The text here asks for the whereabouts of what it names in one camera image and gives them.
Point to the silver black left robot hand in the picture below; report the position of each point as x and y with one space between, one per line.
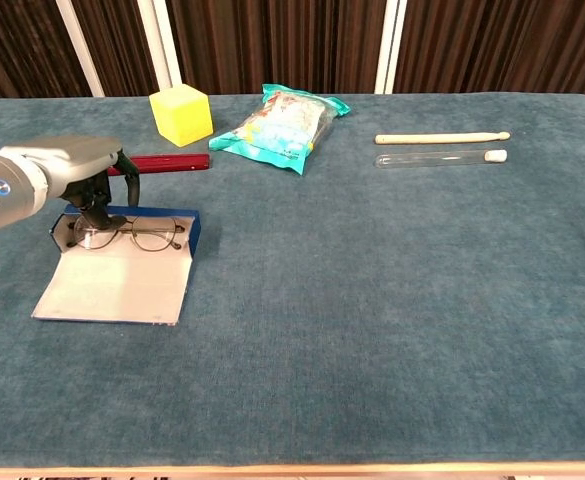
77 160

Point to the thin wire-frame eyeglasses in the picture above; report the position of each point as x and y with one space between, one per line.
154 235

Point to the blue printed glasses case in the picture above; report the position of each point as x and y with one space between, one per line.
122 285

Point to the red white folded fan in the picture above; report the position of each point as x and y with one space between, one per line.
172 162

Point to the yellow foam cube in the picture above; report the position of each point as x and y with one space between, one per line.
182 117

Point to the teal clear snack bag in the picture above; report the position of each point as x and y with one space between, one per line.
272 135

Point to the dark brown curtain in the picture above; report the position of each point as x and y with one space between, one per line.
272 45

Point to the teal table cloth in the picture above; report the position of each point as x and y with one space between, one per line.
372 300

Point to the wooden drumstick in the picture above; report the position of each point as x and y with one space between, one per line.
432 138

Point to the glass tube white stopper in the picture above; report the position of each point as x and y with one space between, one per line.
494 156

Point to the white frame post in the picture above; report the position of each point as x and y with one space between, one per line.
81 50
159 50
391 50

